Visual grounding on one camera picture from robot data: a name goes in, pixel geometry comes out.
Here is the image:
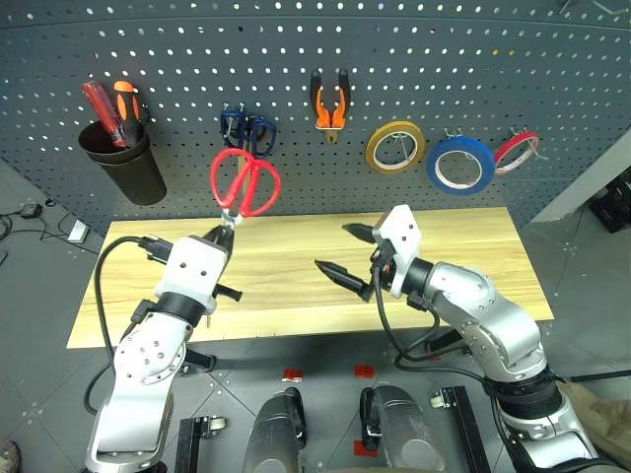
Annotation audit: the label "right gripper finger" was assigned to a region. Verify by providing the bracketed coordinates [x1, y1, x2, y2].
[314, 258, 370, 298]
[341, 222, 377, 244]

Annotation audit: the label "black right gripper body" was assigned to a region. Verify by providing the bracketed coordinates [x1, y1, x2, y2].
[361, 242, 396, 304]

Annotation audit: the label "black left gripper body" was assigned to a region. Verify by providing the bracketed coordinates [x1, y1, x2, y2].
[214, 239, 245, 304]

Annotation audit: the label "red handled scissors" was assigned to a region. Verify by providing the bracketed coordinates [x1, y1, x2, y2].
[209, 148, 284, 229]

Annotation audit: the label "yellow tape roll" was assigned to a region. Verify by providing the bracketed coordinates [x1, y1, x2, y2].
[364, 120, 427, 175]

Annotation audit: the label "blue tape roll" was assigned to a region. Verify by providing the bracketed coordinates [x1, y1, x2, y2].
[425, 136, 497, 197]

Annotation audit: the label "red tape roll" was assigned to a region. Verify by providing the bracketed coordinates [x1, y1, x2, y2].
[493, 130, 541, 176]

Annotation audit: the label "dark grey perforated pegboard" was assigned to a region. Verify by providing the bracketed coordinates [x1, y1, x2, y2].
[0, 0, 631, 236]

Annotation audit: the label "black cup holder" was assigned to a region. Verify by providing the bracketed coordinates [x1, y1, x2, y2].
[78, 120, 169, 207]

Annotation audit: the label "silver rounded robot foot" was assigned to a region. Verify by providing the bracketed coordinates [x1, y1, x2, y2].
[359, 384, 446, 473]
[243, 386, 308, 473]

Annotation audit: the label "black table leg with caster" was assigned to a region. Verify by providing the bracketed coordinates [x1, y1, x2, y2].
[430, 385, 490, 473]
[174, 415, 229, 473]

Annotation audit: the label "black plastic crate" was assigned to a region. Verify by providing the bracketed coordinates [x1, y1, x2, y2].
[588, 167, 631, 235]

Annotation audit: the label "khaki fabric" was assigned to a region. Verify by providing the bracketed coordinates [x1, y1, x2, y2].
[555, 380, 631, 465]

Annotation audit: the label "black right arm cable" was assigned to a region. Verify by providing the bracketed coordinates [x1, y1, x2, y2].
[371, 264, 495, 391]

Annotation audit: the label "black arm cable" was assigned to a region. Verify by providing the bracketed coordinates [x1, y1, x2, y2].
[371, 264, 495, 391]
[84, 236, 172, 416]

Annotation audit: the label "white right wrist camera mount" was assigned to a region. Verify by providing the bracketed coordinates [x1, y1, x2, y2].
[371, 203, 425, 300]

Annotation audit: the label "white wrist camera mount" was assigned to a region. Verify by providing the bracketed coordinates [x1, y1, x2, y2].
[371, 203, 425, 300]
[153, 236, 230, 317]

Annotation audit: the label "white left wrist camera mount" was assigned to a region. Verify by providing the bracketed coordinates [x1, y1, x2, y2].
[153, 236, 230, 317]

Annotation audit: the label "black table bracket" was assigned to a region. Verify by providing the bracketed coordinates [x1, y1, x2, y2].
[178, 351, 219, 376]
[417, 328, 467, 360]

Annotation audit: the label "blue handled scissors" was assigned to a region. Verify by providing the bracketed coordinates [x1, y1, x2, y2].
[219, 108, 278, 160]

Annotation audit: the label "orange black handled pliers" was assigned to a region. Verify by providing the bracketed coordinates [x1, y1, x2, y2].
[309, 67, 353, 146]

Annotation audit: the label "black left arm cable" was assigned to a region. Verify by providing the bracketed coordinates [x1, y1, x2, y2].
[84, 236, 172, 416]

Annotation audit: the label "orange black handled screwdriver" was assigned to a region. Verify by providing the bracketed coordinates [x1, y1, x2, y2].
[112, 79, 146, 150]

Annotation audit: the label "black floor cable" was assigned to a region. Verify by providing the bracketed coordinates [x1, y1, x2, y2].
[0, 196, 101, 258]

